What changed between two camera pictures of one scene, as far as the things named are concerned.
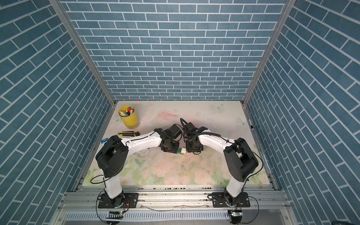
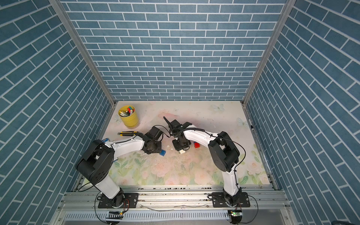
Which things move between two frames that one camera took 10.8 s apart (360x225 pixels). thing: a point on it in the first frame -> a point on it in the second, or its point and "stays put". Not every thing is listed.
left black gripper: (175, 150) -> (159, 150)
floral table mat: (151, 164) stays put
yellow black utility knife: (129, 133) stays put
